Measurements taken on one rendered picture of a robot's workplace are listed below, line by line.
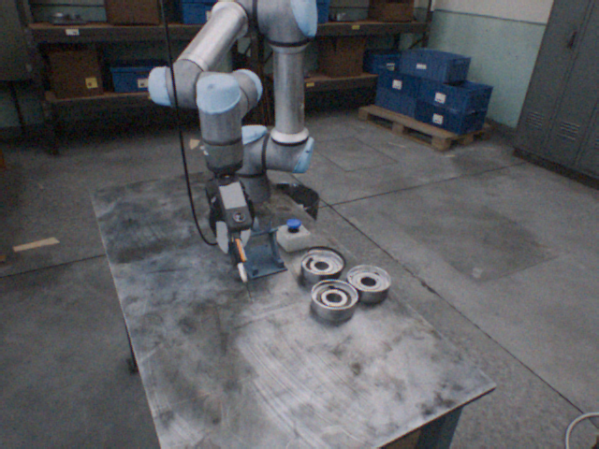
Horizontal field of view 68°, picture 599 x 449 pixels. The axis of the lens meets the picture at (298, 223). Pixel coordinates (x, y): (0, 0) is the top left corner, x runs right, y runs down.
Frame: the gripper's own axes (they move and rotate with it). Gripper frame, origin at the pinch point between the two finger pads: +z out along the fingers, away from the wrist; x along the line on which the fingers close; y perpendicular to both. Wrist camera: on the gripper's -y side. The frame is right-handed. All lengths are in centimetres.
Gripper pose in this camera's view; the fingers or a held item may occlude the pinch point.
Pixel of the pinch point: (234, 248)
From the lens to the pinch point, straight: 96.4
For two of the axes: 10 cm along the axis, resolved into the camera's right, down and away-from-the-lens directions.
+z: -0.1, 8.3, 5.5
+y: -3.9, -5.1, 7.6
